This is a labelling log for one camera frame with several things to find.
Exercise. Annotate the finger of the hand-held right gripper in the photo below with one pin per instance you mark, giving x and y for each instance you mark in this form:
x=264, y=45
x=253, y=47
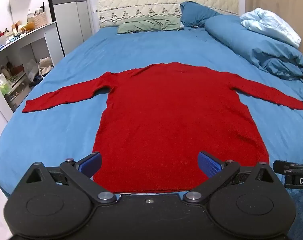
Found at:
x=282, y=166

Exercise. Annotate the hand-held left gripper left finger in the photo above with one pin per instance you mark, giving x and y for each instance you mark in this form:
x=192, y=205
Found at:
x=92, y=163

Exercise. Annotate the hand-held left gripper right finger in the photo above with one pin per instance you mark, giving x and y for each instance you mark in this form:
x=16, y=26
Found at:
x=208, y=163

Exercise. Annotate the red knit sweater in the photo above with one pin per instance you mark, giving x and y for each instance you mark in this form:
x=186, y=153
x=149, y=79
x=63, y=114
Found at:
x=173, y=120

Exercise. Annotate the blue fuzzy rug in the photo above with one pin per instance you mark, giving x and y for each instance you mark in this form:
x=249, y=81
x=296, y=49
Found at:
x=301, y=215

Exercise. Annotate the bed with blue sheet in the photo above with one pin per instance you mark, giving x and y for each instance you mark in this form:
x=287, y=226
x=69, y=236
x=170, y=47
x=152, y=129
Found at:
x=66, y=130

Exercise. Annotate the green bottle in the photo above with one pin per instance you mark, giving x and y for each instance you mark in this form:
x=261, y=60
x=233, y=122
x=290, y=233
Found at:
x=3, y=88

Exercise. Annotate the blue duvet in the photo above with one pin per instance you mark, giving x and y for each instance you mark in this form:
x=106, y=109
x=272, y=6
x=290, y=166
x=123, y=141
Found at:
x=241, y=37

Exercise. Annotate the white shelf desk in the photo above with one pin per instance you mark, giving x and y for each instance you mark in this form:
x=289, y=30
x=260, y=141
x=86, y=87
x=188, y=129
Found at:
x=24, y=40

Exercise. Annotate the pale blue quilt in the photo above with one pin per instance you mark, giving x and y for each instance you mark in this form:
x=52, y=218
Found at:
x=271, y=25

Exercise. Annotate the green pillow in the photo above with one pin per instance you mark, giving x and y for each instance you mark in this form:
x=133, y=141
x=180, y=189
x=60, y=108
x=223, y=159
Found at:
x=146, y=25

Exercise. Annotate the blue pillow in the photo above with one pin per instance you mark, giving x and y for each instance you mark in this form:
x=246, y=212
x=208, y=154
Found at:
x=198, y=13

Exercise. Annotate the grey and white wardrobe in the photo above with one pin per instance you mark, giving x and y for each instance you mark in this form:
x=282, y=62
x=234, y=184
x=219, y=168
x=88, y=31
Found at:
x=69, y=12

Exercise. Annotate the wicker basket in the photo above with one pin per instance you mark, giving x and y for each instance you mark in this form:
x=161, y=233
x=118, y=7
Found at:
x=40, y=19

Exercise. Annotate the embroidered cream cloth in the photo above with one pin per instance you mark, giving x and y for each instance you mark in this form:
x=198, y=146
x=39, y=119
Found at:
x=131, y=12

